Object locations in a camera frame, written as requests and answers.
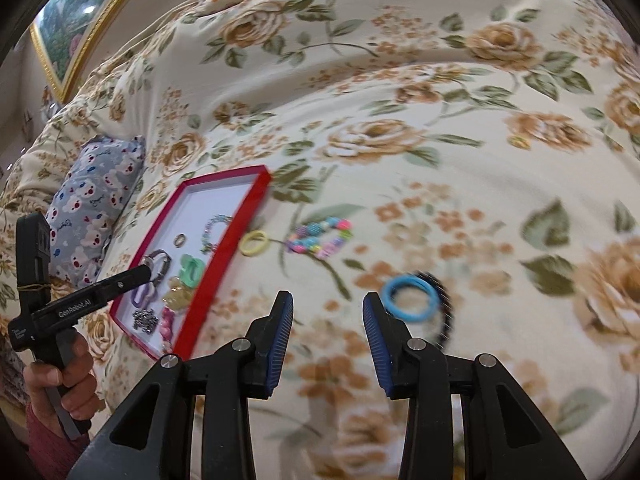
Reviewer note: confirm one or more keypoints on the gold framed painting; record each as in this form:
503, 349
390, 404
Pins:
65, 15

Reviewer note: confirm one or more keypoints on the yellow hair claw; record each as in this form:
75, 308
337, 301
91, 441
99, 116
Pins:
177, 292

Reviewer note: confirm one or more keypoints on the red shallow cardboard box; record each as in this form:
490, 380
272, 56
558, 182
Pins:
220, 200

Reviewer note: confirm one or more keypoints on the person's left hand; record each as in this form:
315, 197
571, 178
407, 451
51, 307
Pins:
80, 375

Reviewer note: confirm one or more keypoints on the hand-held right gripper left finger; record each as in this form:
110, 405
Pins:
280, 345

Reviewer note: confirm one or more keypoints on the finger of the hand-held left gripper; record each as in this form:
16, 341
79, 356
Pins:
125, 282

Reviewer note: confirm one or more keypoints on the purple hair clip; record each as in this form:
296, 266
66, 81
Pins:
137, 297

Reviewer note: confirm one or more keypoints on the grey bear print pillow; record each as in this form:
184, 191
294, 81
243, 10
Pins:
95, 190

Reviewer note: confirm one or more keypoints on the gold wristwatch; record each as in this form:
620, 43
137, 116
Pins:
162, 260

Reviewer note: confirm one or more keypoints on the person's left forearm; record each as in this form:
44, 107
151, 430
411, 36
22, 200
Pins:
47, 445

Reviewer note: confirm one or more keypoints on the floral blanket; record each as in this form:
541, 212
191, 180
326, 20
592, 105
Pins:
400, 85

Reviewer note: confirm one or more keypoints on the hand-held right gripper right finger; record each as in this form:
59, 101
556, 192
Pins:
375, 345

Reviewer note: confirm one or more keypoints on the pink hair clip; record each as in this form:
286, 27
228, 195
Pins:
166, 330

